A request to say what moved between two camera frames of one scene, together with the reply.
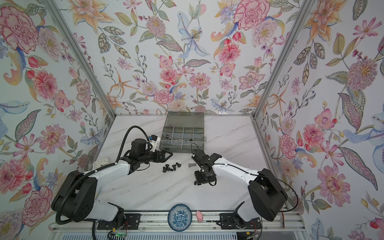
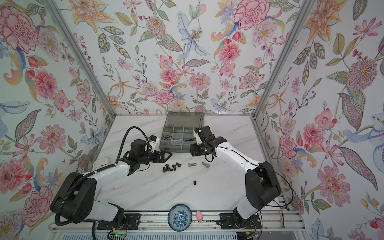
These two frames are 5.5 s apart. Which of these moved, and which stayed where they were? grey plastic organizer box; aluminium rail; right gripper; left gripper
Moved: right gripper
Stayed: left gripper; grey plastic organizer box; aluminium rail
